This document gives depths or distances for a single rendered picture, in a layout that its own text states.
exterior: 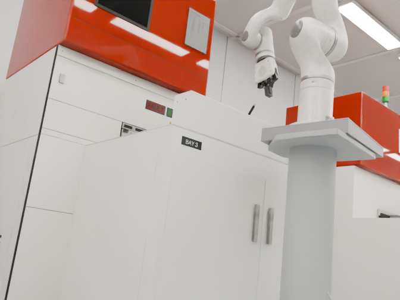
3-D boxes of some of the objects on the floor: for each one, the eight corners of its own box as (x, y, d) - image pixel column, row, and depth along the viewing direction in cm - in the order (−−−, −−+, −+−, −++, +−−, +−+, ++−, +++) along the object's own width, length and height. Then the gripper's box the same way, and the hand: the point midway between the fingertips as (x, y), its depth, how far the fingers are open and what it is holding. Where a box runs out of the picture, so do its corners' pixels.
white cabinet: (48, 346, 175) (84, 145, 195) (222, 339, 236) (237, 187, 255) (138, 395, 128) (174, 123, 147) (329, 371, 188) (336, 180, 207)
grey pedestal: (448, 430, 129) (443, 154, 148) (400, 471, 97) (402, 112, 116) (290, 383, 162) (303, 162, 181) (216, 402, 130) (241, 131, 149)
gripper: (284, 55, 194) (288, 92, 187) (258, 69, 204) (261, 105, 197) (272, 49, 190) (277, 86, 182) (246, 63, 200) (249, 100, 193)
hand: (268, 92), depth 191 cm, fingers closed
